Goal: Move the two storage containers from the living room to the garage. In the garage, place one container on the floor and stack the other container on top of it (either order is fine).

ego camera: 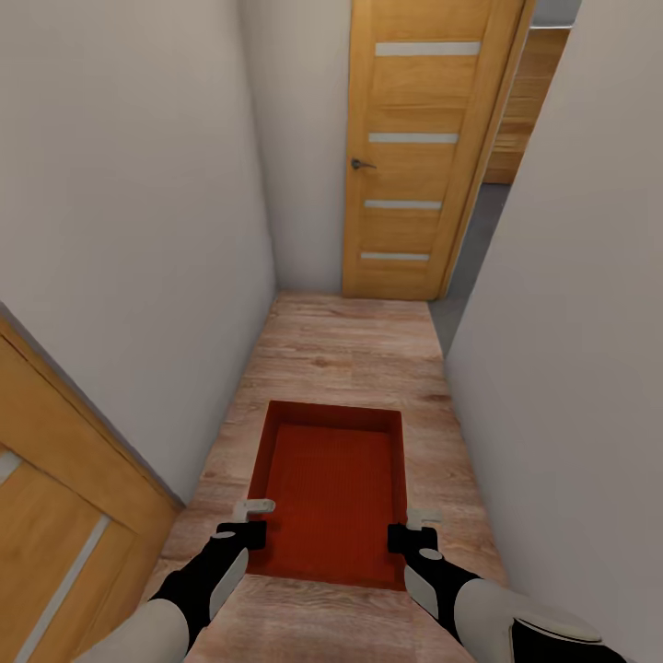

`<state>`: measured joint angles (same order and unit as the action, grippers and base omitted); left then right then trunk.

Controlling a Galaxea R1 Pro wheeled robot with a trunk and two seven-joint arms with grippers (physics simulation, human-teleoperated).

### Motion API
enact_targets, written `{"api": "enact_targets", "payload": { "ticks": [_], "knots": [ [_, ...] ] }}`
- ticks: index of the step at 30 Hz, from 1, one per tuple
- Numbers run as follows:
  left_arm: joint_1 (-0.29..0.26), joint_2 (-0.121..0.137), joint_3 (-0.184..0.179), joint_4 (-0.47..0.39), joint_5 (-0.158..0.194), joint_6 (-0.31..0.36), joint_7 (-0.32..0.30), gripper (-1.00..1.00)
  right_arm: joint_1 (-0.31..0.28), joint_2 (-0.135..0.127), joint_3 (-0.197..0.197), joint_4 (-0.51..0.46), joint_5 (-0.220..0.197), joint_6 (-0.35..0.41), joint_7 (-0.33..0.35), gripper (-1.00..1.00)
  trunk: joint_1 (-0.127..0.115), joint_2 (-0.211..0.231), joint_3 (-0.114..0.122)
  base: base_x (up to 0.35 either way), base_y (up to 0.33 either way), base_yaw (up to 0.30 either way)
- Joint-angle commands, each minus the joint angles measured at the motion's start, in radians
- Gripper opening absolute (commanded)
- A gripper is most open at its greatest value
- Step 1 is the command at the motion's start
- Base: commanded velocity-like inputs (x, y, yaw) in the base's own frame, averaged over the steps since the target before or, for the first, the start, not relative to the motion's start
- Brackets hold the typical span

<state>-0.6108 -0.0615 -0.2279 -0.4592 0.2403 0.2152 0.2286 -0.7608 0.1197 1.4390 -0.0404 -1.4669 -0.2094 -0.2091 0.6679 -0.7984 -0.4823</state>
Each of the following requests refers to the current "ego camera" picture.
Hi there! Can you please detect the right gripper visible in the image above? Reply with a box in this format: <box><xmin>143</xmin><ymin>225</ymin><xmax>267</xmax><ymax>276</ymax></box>
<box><xmin>388</xmin><ymin>524</ymin><xmax>438</xmax><ymax>555</ymax></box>

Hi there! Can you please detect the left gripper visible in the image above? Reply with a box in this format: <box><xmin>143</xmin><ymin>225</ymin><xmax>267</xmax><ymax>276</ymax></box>
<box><xmin>216</xmin><ymin>520</ymin><xmax>267</xmax><ymax>550</ymax></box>

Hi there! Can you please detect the storage box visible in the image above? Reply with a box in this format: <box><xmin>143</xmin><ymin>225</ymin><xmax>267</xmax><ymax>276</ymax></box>
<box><xmin>245</xmin><ymin>401</ymin><xmax>408</xmax><ymax>592</ymax></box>

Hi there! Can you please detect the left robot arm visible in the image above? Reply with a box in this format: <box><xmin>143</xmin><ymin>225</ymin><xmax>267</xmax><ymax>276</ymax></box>
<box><xmin>71</xmin><ymin>498</ymin><xmax>275</xmax><ymax>663</ymax></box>

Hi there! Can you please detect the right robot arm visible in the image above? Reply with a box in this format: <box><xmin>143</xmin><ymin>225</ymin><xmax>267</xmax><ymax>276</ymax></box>
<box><xmin>388</xmin><ymin>506</ymin><xmax>637</xmax><ymax>663</ymax></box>

